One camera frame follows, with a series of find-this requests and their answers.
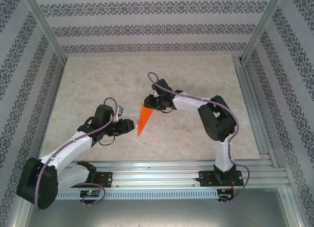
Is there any orange paper sheet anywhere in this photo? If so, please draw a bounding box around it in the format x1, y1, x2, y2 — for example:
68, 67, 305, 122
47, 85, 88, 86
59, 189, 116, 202
136, 103, 155, 137

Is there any grey metal panel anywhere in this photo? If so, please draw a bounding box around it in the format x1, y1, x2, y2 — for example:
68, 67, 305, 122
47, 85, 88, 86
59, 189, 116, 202
23, 199, 300, 227

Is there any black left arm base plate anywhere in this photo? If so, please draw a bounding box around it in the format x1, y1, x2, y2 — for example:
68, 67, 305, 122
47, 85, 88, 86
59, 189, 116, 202
68, 171, 113, 188

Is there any aluminium mounting rail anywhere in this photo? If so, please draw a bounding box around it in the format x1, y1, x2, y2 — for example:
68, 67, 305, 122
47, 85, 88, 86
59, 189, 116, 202
23, 160, 288, 189

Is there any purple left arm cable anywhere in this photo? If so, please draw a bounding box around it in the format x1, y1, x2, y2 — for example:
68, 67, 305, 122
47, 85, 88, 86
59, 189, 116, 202
35, 97, 120, 211

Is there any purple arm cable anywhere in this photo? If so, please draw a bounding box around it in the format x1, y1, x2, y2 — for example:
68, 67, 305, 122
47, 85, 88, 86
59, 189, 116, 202
35, 97, 120, 211
147, 72, 251, 204

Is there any slotted grey cable duct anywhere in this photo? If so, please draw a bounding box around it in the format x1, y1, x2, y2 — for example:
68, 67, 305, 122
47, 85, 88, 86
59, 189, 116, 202
32, 189, 219, 200

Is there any aluminium side rail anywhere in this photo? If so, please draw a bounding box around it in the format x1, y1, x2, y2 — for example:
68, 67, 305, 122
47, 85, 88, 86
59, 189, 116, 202
232, 56, 279, 169

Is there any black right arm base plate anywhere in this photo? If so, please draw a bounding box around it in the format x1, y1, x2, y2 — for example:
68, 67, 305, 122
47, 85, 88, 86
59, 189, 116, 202
198, 170, 246, 188

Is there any aluminium frame post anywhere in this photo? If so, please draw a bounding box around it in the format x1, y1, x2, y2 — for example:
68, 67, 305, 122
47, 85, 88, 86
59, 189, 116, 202
279, 187, 307, 227
20, 0, 68, 64
240, 0, 288, 64
7, 187, 34, 227

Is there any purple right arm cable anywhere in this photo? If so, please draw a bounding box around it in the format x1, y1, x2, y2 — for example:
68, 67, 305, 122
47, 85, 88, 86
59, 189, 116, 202
147, 72, 251, 204

